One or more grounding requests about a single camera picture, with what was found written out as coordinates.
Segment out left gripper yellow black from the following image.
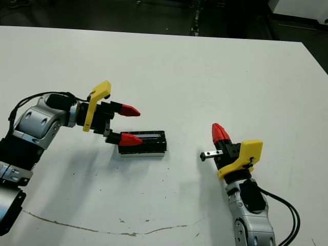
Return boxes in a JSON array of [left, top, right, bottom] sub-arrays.
[[76, 80, 143, 148]]

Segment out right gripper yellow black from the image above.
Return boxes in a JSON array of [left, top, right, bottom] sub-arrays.
[[199, 122, 264, 184]]

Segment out black shiny box lid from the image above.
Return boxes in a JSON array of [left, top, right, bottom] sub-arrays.
[[118, 130, 168, 154]]

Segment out white cabinet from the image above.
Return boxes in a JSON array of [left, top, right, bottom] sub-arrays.
[[269, 0, 328, 25]]

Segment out white-lined camera box base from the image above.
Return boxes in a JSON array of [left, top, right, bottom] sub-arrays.
[[119, 151, 166, 158]]

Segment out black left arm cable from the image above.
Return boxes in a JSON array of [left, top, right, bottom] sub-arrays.
[[7, 91, 90, 134]]

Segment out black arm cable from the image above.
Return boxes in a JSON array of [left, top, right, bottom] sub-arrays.
[[7, 91, 90, 134], [258, 189, 300, 246]]

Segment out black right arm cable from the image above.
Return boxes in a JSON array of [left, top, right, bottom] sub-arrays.
[[258, 189, 300, 246]]

